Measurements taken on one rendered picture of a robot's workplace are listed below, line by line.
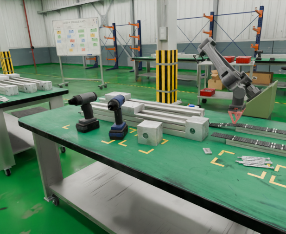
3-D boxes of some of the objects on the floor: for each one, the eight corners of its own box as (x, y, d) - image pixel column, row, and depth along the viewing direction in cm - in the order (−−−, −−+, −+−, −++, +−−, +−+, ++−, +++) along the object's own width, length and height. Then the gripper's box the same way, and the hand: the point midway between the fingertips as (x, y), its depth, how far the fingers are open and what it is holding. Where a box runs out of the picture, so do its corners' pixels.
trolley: (250, 106, 438) (257, 52, 407) (249, 114, 392) (256, 54, 360) (197, 102, 484) (200, 53, 452) (190, 108, 438) (192, 55, 406)
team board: (57, 88, 694) (47, 19, 633) (67, 85, 739) (58, 21, 677) (100, 90, 646) (93, 16, 584) (108, 87, 690) (103, 17, 629)
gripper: (243, 97, 113) (239, 126, 118) (247, 92, 123) (244, 119, 127) (229, 95, 117) (226, 124, 121) (234, 91, 126) (231, 117, 131)
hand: (236, 120), depth 124 cm, fingers open, 8 cm apart
